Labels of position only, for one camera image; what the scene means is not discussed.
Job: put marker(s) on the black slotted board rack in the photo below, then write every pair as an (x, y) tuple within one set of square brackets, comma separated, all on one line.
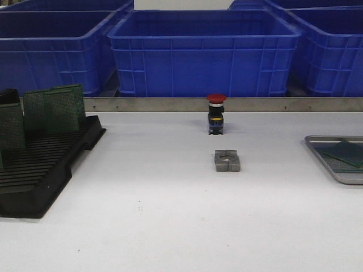
[(33, 177)]

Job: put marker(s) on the blue plastic crate rear left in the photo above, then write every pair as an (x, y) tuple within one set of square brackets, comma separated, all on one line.
[(71, 5)]

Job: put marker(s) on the grey square metal block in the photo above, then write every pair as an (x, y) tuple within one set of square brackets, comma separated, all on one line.
[(227, 161)]

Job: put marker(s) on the blue plastic crate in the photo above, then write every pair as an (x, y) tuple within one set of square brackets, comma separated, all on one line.
[(43, 49), (293, 4), (328, 57), (71, 5), (238, 53)]

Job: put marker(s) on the blue plastic crate rear right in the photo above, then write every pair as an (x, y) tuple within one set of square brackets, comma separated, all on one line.
[(293, 4)]

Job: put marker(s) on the green perforated circuit board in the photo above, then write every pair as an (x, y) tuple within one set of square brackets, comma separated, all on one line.
[(60, 112), (12, 127), (342, 167), (34, 110), (348, 152), (78, 102)]

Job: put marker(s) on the red emergency stop button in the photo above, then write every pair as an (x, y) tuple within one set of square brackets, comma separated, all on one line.
[(215, 115)]

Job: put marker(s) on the silver metal tray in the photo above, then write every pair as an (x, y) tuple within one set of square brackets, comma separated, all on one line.
[(316, 142)]

